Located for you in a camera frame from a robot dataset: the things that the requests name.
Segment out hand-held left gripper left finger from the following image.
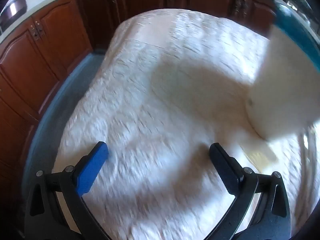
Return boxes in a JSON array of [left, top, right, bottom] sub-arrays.
[[24, 141, 112, 240]]

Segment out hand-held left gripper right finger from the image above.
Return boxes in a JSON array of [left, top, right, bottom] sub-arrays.
[[205, 142, 292, 240]]

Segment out white teal utensil holder cup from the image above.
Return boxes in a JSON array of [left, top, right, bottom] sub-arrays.
[[245, 1, 320, 141]]

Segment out white quilted tablecloth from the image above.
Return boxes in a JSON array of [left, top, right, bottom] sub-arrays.
[[51, 9, 315, 240]]

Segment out brown wooden base cabinets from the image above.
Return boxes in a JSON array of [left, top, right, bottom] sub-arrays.
[[0, 0, 278, 240]]

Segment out black countertop appliance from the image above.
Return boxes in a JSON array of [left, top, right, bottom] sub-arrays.
[[1, 0, 27, 24]]

